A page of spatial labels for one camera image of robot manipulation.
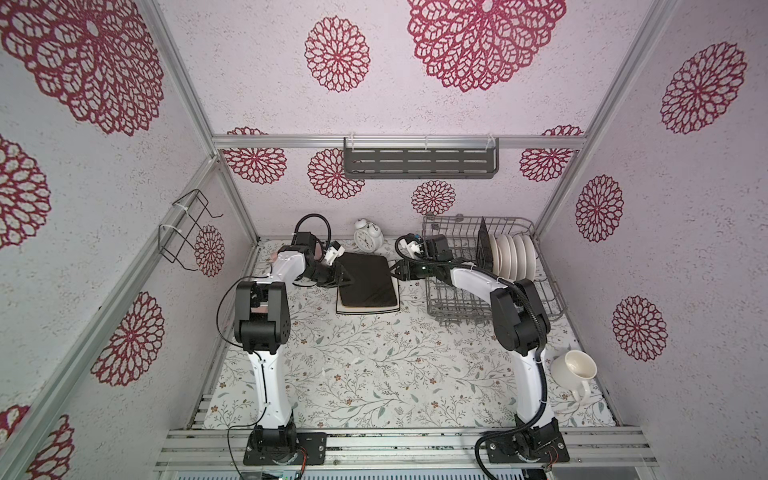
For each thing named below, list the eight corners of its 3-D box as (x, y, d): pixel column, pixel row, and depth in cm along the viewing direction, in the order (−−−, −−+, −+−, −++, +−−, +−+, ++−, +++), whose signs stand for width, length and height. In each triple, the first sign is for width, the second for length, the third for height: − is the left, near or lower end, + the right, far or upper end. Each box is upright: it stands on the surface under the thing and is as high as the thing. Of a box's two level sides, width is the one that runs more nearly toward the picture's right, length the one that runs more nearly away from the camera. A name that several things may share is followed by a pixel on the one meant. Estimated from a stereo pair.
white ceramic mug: (547, 391, 85) (561, 381, 78) (551, 357, 91) (564, 345, 85) (578, 404, 83) (596, 395, 76) (580, 368, 89) (596, 357, 82)
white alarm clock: (354, 247, 120) (351, 225, 110) (362, 240, 122) (360, 217, 113) (376, 259, 116) (375, 236, 106) (383, 251, 119) (383, 228, 109)
